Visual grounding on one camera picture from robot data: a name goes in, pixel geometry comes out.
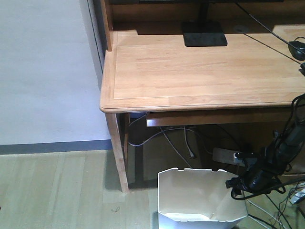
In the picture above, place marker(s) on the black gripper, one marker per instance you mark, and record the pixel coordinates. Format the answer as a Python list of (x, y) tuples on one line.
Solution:
[(261, 176)]

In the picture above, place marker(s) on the white plastic trash bin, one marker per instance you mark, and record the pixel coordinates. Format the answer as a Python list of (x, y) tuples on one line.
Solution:
[(197, 199)]

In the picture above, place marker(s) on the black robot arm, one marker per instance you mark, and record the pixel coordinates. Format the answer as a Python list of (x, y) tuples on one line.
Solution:
[(285, 146)]

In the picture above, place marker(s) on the white power strip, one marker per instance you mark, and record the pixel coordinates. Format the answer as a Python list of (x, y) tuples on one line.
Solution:
[(226, 156)]

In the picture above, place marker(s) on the wooden keyboard tray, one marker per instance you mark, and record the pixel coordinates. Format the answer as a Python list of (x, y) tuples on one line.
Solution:
[(225, 116)]

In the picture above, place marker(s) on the black computer mouse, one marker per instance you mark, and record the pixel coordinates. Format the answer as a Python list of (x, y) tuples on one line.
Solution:
[(297, 50)]

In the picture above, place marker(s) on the light wooden desk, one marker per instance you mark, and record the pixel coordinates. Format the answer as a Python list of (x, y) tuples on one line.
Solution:
[(148, 68)]

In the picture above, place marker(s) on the black monitor stand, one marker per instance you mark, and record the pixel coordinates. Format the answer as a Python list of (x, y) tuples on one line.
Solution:
[(203, 32)]

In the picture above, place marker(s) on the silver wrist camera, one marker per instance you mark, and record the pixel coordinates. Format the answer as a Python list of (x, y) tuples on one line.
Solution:
[(245, 158)]

